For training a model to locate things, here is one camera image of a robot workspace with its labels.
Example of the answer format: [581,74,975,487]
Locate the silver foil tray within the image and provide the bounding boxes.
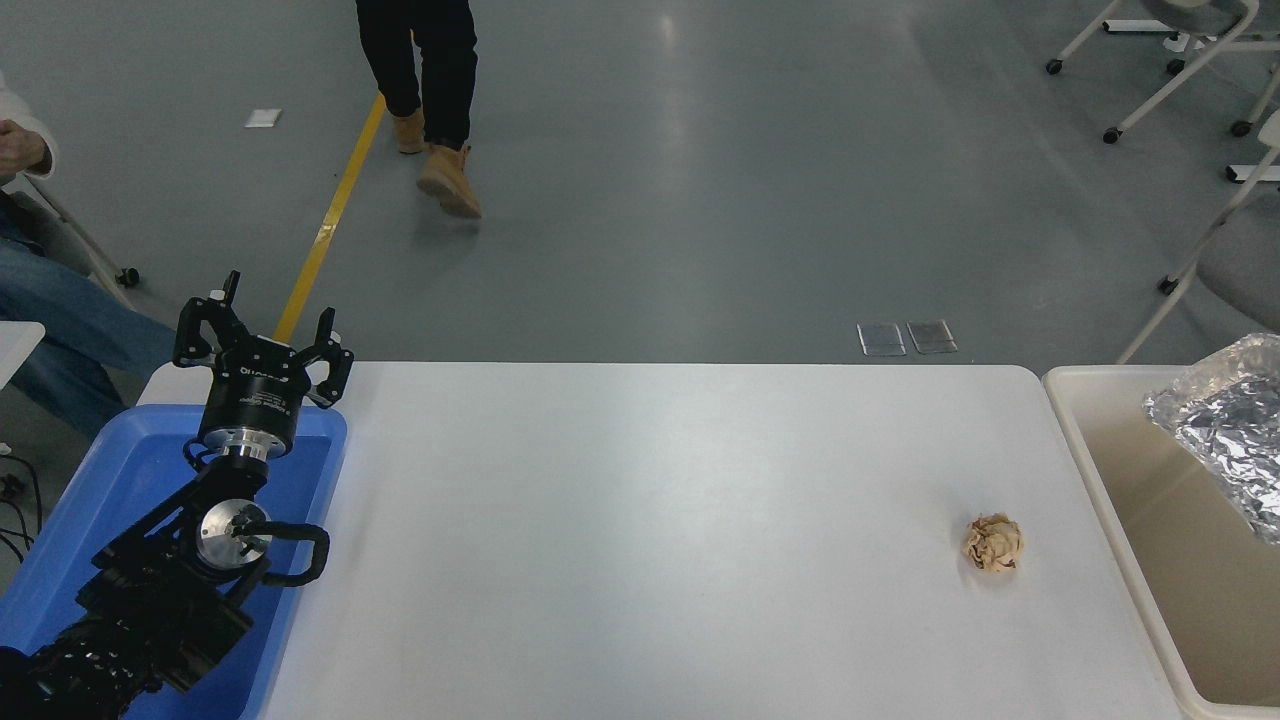
[1142,333,1280,549]

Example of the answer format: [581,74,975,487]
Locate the blue plastic tray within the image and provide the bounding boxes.
[0,403,349,720]

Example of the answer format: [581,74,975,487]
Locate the walking person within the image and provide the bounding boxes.
[355,0,484,221]

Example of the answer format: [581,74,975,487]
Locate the seated person's wheeled chair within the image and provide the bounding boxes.
[0,182,141,313]

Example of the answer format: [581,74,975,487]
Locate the white wheeled chair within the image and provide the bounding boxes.
[1045,0,1280,145]

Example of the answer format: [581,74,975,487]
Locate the seated person's hand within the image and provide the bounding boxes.
[0,120,51,180]

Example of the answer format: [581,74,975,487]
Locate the large pale bin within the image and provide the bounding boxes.
[1042,364,1280,720]

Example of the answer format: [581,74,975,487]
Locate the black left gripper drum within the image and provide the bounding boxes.
[200,336,314,443]

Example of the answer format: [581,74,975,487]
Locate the crumpled tan paper ball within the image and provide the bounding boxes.
[962,514,1025,575]

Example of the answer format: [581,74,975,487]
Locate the small white side table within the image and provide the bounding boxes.
[0,320,47,391]

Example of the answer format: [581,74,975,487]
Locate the black floor cables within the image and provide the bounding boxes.
[0,455,43,564]

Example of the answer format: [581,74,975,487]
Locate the seated person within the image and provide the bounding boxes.
[0,70,183,441]

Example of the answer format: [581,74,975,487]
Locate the white chair with grey seat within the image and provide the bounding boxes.
[1115,108,1280,367]

